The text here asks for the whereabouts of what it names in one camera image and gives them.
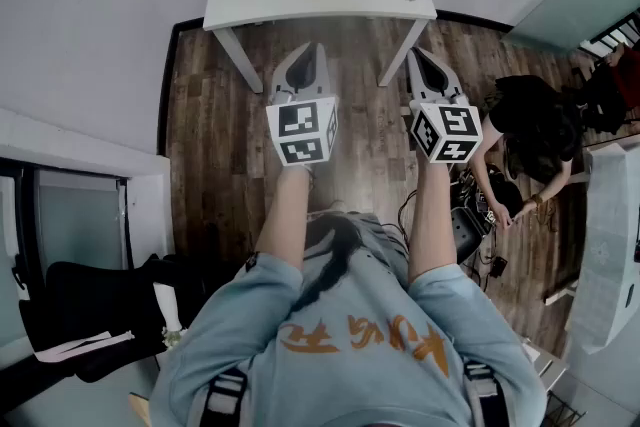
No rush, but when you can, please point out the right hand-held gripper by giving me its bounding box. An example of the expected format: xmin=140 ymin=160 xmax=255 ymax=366
xmin=407 ymin=46 xmax=484 ymax=164

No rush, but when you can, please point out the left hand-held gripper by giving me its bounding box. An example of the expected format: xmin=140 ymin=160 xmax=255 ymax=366
xmin=265 ymin=42 xmax=340 ymax=167

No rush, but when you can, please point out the person's left forearm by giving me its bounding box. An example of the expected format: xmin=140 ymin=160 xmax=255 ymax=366
xmin=254 ymin=162 xmax=315 ymax=274

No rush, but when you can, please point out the person's right forearm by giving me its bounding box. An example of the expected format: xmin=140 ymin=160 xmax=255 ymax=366
xmin=407 ymin=155 xmax=459 ymax=285

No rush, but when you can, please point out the white table leg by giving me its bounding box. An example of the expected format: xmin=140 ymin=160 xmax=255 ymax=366
xmin=377 ymin=18 xmax=431 ymax=88
xmin=212 ymin=25 xmax=265 ymax=95

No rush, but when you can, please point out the black perforated chair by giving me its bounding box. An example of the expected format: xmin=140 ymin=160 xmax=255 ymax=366
xmin=449 ymin=206 xmax=497 ymax=266

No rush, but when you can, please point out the white floor appliance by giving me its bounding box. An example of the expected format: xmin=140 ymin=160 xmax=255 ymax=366
xmin=568 ymin=134 xmax=640 ymax=356

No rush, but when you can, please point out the light blue printed t-shirt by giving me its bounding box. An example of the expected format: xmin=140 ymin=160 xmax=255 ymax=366
xmin=148 ymin=212 xmax=549 ymax=427

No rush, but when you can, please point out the white furniture foot bar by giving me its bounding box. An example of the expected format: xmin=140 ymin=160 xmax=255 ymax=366
xmin=543 ymin=278 xmax=581 ymax=307

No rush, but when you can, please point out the white vase with small flowers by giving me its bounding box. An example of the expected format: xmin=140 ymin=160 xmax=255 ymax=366
xmin=151 ymin=282 xmax=186 ymax=351

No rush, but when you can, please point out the black framed glass door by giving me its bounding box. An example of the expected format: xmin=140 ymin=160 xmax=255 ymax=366
xmin=0 ymin=156 xmax=135 ymax=351

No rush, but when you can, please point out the tangle of black cables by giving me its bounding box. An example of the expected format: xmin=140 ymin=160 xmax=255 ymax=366
xmin=448 ymin=162 xmax=525 ymax=236

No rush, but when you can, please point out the black and white harness strap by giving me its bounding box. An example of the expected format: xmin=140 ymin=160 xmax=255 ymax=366
xmin=462 ymin=358 xmax=509 ymax=427
xmin=202 ymin=368 xmax=250 ymax=427

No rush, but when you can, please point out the pale pink strap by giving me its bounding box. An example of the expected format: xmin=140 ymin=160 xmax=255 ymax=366
xmin=33 ymin=329 xmax=136 ymax=364

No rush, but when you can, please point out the black wire basket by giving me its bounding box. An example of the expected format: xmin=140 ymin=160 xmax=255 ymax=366
xmin=543 ymin=389 xmax=587 ymax=427

